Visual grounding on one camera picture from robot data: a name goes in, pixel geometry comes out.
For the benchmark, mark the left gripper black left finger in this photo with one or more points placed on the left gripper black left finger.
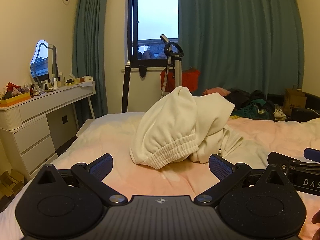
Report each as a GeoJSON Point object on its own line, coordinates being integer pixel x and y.
{"type": "Point", "coordinates": [91, 176]}

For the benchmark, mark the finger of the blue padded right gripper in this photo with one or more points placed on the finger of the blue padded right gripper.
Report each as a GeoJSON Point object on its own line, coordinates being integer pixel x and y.
{"type": "Point", "coordinates": [312, 154]}

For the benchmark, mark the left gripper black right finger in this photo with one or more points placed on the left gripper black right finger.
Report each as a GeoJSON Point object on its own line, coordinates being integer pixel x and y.
{"type": "Point", "coordinates": [230, 177]}

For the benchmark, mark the pile of mixed clothes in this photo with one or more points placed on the pile of mixed clothes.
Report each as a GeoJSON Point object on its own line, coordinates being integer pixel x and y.
{"type": "Point", "coordinates": [253, 105]}

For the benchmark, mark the white stool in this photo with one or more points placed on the white stool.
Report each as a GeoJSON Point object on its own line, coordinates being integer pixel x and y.
{"type": "Point", "coordinates": [85, 126]}

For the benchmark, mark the brown cardboard box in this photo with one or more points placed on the brown cardboard box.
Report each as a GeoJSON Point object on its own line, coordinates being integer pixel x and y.
{"type": "Point", "coordinates": [293, 98]}

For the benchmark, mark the white dressing table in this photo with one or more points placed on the white dressing table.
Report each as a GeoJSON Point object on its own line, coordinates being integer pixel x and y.
{"type": "Point", "coordinates": [34, 131]}

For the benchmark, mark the cardboard boxes on floor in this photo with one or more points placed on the cardboard boxes on floor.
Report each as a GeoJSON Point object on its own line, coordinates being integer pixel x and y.
{"type": "Point", "coordinates": [11, 184]}

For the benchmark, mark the red cloth on stand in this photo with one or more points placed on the red cloth on stand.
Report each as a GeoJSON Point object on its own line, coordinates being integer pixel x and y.
{"type": "Point", "coordinates": [190, 79]}

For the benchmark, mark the orange tray of toiletries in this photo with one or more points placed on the orange tray of toiletries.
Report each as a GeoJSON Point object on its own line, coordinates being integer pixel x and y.
{"type": "Point", "coordinates": [12, 94]}

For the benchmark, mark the wavy lit mirror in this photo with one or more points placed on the wavy lit mirror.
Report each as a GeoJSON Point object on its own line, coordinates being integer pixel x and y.
{"type": "Point", "coordinates": [43, 65]}

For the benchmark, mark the teal curtain right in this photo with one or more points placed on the teal curtain right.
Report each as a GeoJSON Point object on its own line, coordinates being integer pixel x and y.
{"type": "Point", "coordinates": [244, 44]}

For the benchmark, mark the teal curtain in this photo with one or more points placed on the teal curtain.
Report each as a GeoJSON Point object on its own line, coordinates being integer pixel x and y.
{"type": "Point", "coordinates": [88, 49]}
{"type": "Point", "coordinates": [244, 44]}

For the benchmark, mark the teal curtain left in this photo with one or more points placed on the teal curtain left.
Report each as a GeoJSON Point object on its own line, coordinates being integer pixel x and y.
{"type": "Point", "coordinates": [88, 49]}

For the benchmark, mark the dark framed window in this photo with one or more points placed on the dark framed window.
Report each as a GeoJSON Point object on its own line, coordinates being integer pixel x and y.
{"type": "Point", "coordinates": [147, 20]}

